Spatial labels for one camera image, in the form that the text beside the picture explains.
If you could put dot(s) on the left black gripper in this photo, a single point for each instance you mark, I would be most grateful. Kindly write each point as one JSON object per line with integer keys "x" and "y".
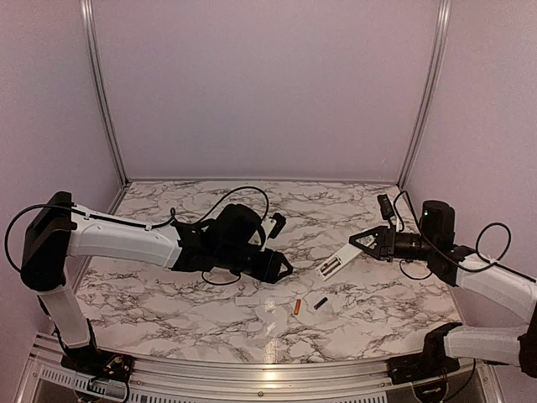
{"x": 268, "y": 271}

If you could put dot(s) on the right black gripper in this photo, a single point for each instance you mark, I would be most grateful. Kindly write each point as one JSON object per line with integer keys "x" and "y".
{"x": 383, "y": 234}

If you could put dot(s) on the white remote control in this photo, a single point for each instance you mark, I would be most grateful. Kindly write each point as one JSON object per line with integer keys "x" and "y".
{"x": 337, "y": 261}

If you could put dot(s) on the orange AAA battery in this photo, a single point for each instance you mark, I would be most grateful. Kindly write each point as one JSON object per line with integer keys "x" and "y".
{"x": 297, "y": 307}

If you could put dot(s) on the dark blue AAA battery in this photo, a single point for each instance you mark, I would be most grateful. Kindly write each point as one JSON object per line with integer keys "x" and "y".
{"x": 320, "y": 303}

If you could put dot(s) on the white battery cover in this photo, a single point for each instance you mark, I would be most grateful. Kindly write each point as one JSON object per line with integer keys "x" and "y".
{"x": 247, "y": 301}

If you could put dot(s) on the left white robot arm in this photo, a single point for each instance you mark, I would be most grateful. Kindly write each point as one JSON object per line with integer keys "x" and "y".
{"x": 235, "y": 240}

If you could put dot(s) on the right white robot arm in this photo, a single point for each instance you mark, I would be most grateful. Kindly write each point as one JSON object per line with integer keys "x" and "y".
{"x": 463, "y": 267}

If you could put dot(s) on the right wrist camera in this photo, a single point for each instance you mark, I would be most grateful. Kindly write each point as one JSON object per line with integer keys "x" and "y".
{"x": 386, "y": 209}

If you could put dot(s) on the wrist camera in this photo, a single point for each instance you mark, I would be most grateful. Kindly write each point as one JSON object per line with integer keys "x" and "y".
{"x": 386, "y": 209}
{"x": 271, "y": 227}

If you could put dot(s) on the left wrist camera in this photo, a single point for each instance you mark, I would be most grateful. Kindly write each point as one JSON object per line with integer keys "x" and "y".
{"x": 271, "y": 227}

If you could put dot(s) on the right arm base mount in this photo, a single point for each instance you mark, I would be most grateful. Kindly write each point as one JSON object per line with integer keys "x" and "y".
{"x": 432, "y": 361}

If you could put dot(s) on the right aluminium frame post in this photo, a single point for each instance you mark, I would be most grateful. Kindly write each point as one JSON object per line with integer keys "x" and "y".
{"x": 431, "y": 80}

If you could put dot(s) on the aluminium frame post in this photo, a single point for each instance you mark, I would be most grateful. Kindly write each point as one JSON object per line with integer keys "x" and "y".
{"x": 431, "y": 80}
{"x": 87, "y": 13}

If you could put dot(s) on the front aluminium rail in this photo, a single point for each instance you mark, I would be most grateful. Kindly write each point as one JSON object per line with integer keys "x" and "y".
{"x": 156, "y": 379}

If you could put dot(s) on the left aluminium frame post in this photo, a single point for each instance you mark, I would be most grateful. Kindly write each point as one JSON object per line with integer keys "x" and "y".
{"x": 87, "y": 13}

